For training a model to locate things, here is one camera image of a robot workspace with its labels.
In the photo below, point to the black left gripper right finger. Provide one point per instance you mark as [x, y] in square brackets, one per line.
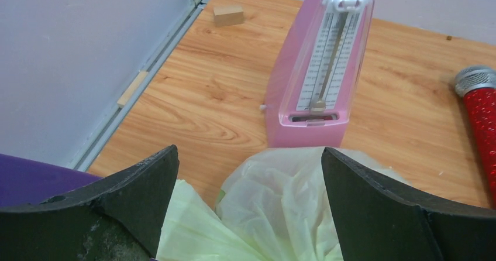
[380, 218]

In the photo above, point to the wooden strip on rail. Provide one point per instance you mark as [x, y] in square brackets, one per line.
[133, 86]

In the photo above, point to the purple metronome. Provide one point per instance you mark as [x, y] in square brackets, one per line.
[25, 181]

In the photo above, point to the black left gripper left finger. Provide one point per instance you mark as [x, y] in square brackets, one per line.
[118, 217]

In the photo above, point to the small wooden block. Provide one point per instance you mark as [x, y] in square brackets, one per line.
[228, 15]

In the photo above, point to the pale green plastic bag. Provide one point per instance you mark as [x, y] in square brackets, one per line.
[274, 206]

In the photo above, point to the pink metronome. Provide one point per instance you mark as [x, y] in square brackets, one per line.
[311, 87]

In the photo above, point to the red glitter microphone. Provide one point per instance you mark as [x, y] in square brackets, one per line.
[476, 86]

